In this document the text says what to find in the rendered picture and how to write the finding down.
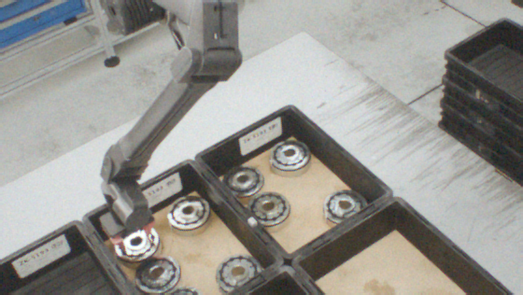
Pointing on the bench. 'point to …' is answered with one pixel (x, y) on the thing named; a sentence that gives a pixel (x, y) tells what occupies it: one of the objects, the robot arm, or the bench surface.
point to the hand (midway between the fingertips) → (134, 240)
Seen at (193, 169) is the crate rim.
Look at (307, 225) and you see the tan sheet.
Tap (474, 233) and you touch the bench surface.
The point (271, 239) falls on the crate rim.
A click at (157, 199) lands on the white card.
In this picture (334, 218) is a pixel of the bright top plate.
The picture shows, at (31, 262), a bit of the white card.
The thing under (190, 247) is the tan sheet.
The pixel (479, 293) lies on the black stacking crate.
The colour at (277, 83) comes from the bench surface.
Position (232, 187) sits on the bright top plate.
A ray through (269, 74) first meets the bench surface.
